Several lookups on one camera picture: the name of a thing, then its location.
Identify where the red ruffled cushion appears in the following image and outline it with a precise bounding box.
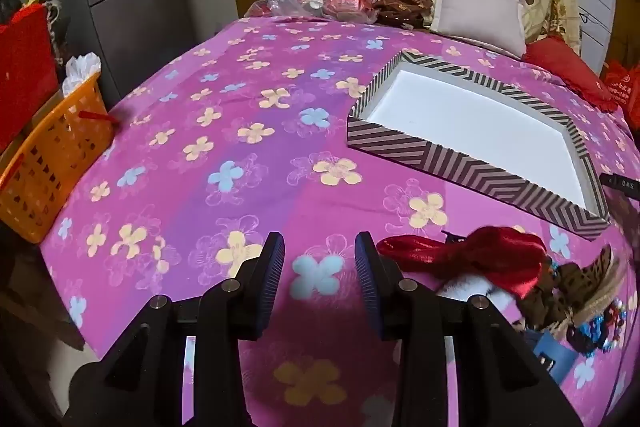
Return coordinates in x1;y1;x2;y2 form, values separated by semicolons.
522;34;621;112

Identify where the white fluffy scrunchie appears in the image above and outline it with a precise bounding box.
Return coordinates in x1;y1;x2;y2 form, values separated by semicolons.
435;274;516;308

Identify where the pink floral bedsheet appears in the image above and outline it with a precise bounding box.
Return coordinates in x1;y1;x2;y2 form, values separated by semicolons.
40;16;640;427

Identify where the white plastic bag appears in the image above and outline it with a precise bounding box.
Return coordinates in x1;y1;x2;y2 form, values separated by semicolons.
62;52;103;98

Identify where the blue bead bracelet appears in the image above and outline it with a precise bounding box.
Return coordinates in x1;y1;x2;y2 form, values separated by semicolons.
570;312;626;355

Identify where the blue hair claw clip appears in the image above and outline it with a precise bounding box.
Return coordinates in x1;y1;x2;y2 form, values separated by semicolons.
530;329;576;383

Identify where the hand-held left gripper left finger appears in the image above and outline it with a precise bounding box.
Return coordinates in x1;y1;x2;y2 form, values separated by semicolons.
100;232;286;427

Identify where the orange plastic basket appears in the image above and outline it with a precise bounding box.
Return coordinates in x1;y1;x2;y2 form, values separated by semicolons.
0;72;117;244

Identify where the leopard print bow hair tie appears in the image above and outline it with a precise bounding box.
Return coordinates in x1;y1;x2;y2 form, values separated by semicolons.
520;244;626;330

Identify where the white pillow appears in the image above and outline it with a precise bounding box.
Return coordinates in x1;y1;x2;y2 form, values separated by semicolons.
429;0;530;58

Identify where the multicolour opaque bead bracelet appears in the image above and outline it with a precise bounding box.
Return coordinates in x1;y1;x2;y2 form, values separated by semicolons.
602;297;631;323

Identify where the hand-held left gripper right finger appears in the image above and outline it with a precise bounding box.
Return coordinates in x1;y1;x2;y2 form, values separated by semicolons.
355;232;581;427

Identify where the red printed shopping bag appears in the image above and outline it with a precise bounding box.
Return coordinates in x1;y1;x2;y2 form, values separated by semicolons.
602;59;640;132

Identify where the red cloth bag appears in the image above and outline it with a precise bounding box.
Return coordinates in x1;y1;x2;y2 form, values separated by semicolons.
0;4;61;152

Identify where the striped shallow cardboard box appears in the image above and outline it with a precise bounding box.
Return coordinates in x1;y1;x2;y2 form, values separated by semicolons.
346;51;612;242

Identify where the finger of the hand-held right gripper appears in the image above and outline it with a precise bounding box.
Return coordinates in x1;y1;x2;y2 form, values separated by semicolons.
599;173;640;198

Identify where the red satin bow hair clip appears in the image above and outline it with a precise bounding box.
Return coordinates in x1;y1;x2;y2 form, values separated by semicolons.
376;227;548;300

